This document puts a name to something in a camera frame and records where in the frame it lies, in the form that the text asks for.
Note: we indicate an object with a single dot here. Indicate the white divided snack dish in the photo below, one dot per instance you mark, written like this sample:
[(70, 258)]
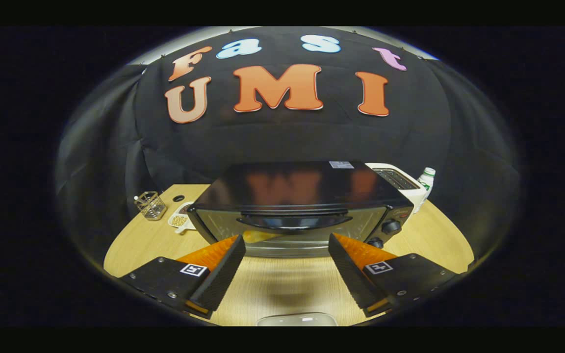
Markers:
[(180, 220)]

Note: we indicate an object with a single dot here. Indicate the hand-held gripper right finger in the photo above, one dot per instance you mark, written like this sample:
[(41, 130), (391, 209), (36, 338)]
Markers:
[(348, 272)]

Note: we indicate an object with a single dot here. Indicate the white bottle green label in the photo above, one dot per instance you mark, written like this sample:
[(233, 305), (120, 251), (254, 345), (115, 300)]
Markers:
[(427, 179)]

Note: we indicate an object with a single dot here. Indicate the golden croissant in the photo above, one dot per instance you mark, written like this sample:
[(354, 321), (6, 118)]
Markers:
[(258, 237)]

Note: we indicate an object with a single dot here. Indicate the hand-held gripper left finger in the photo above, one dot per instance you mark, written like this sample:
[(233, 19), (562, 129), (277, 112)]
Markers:
[(223, 274)]

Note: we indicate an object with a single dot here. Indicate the white toaster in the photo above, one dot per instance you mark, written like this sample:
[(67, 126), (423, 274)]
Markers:
[(412, 193)]

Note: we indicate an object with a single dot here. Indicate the black toaster oven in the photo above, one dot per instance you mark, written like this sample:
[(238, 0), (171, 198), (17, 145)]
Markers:
[(292, 186)]

